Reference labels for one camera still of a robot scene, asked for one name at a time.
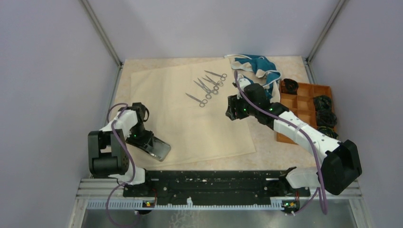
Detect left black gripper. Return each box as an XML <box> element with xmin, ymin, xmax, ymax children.
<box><xmin>125</xmin><ymin>122</ymin><xmax>154</xmax><ymax>153</ymax></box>

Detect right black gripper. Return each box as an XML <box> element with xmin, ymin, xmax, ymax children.
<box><xmin>226</xmin><ymin>93</ymin><xmax>258</xmax><ymax>121</ymax></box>

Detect metal instrument tray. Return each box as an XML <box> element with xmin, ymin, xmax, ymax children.
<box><xmin>131</xmin><ymin>136</ymin><xmax>171</xmax><ymax>162</ymax></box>

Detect steel forceps laid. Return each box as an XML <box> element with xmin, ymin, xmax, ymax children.
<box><xmin>198</xmin><ymin>78</ymin><xmax>219</xmax><ymax>95</ymax></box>
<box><xmin>194</xmin><ymin>80</ymin><xmax>212</xmax><ymax>99</ymax></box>

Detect steel surgical forceps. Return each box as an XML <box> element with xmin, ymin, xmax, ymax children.
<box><xmin>203</xmin><ymin>76</ymin><xmax>223</xmax><ymax>86</ymax></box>

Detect large ring scissors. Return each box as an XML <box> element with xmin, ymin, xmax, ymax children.
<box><xmin>185</xmin><ymin>93</ymin><xmax>208</xmax><ymax>108</ymax></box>

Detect beige cloth drape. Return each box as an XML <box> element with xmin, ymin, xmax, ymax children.
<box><xmin>128</xmin><ymin>58</ymin><xmax>256</xmax><ymax>169</ymax></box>

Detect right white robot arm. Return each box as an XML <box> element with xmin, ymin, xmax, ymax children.
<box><xmin>226</xmin><ymin>76</ymin><xmax>362</xmax><ymax>196</ymax></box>

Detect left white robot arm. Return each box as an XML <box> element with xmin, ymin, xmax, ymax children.
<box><xmin>87</xmin><ymin>103</ymin><xmax>154</xmax><ymax>196</ymax></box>

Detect blue and beige cloth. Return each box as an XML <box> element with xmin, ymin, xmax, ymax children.
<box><xmin>224</xmin><ymin>54</ymin><xmax>281</xmax><ymax>102</ymax></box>

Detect black rolled item top-left compartment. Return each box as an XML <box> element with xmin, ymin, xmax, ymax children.
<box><xmin>280</xmin><ymin>78</ymin><xmax>299</xmax><ymax>95</ymax></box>

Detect orange compartment tray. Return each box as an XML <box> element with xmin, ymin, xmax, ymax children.
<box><xmin>279</xmin><ymin>83</ymin><xmax>335</xmax><ymax>129</ymax></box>

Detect black green rolled item upper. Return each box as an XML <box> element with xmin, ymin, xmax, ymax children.
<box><xmin>313</xmin><ymin>95</ymin><xmax>332</xmax><ymax>111</ymax></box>

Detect black green rolled item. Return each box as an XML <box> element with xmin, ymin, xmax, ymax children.
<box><xmin>317</xmin><ymin>126</ymin><xmax>339</xmax><ymax>140</ymax></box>
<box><xmin>313</xmin><ymin>95</ymin><xmax>332</xmax><ymax>111</ymax></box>

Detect black rolled item middle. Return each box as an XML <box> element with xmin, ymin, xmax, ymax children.
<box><xmin>316</xmin><ymin>109</ymin><xmax>337</xmax><ymax>128</ymax></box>

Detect black green rolled item lower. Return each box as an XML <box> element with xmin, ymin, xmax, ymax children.
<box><xmin>317</xmin><ymin>126</ymin><xmax>339</xmax><ymax>140</ymax></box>

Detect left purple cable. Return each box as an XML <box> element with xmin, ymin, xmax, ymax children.
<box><xmin>105</xmin><ymin>103</ymin><xmax>141</xmax><ymax>228</ymax></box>

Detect purple cable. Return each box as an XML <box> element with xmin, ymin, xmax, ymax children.
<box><xmin>105</xmin><ymin>103</ymin><xmax>141</xmax><ymax>228</ymax></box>
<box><xmin>233</xmin><ymin>69</ymin><xmax>329</xmax><ymax>216</ymax></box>

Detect aluminium frame rail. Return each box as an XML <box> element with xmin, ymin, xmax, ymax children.
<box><xmin>75</xmin><ymin>178</ymin><xmax>363</xmax><ymax>211</ymax></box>

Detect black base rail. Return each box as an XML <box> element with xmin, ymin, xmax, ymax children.
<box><xmin>94</xmin><ymin>170</ymin><xmax>344</xmax><ymax>209</ymax></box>

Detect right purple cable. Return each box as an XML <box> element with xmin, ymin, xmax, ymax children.
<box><xmin>233</xmin><ymin>69</ymin><xmax>329</xmax><ymax>216</ymax></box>

